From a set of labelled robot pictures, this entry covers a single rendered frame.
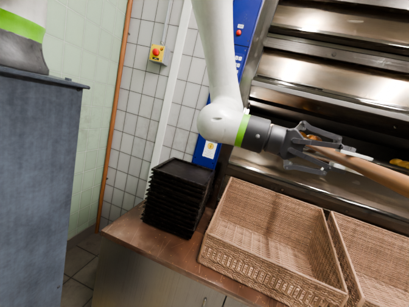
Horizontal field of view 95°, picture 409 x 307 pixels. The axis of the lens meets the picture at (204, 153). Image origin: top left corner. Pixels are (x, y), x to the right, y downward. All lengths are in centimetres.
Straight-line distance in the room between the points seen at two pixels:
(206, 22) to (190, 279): 91
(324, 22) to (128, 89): 122
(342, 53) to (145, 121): 121
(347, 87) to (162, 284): 131
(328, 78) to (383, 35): 28
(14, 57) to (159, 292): 94
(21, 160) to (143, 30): 117
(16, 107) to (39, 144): 9
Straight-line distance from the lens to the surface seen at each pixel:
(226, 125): 48
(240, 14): 129
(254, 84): 105
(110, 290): 121
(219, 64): 59
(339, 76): 128
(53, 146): 54
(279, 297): 98
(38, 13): 54
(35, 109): 50
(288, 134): 52
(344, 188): 133
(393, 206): 145
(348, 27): 134
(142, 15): 154
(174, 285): 98
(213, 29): 59
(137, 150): 146
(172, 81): 130
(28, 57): 52
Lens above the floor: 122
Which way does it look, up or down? 13 degrees down
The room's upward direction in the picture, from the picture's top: 15 degrees clockwise
